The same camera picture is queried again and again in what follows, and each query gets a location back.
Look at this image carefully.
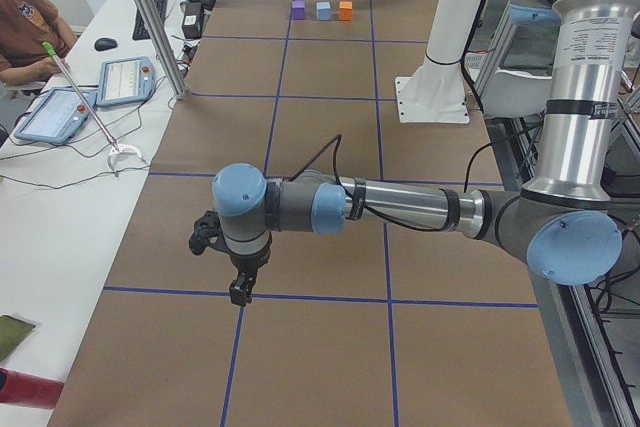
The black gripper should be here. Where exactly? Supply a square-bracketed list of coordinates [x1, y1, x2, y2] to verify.
[222, 231, 272, 306]

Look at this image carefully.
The light blue foam block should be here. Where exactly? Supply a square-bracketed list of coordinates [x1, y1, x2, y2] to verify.
[316, 1, 332, 21]

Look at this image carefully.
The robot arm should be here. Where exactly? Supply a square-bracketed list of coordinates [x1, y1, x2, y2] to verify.
[208, 0, 639, 306]

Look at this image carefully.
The purple foam block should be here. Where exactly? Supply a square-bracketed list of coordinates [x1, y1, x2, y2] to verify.
[291, 0, 307, 20]

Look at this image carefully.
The orange foam block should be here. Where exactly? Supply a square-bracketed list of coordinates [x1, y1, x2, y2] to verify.
[338, 0, 354, 22]

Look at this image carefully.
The white curved clamp piece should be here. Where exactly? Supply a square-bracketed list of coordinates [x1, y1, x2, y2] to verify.
[107, 143, 145, 172]

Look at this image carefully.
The green cloth bag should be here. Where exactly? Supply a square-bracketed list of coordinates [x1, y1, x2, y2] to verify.
[0, 315, 36, 361]

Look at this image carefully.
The far teach pendant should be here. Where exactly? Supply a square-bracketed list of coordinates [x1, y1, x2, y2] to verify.
[96, 56, 155, 107]

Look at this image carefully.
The teach pendant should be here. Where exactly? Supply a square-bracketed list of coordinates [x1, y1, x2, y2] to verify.
[96, 56, 155, 107]
[14, 87, 96, 145]

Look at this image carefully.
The red fire extinguisher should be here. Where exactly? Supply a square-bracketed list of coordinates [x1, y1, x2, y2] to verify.
[1, 368, 65, 409]

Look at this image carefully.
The near teach pendant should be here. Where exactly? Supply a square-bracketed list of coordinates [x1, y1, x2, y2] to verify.
[14, 87, 96, 145]

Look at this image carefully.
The black power box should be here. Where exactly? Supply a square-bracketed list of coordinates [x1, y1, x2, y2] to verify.
[181, 2, 204, 40]

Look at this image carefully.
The black keyboard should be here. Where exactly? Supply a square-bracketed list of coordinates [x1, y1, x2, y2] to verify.
[131, 0, 170, 41]

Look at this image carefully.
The pink and green stick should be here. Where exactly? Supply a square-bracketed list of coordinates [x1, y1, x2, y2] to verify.
[42, 42, 120, 152]

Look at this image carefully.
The seated person brown shirt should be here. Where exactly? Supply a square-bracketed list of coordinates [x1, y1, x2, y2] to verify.
[1, 0, 77, 86]

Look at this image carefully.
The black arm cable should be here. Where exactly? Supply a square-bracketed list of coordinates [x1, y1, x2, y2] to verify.
[289, 133, 461, 233]

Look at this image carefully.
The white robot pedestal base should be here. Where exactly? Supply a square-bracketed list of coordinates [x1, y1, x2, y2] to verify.
[395, 0, 481, 124]

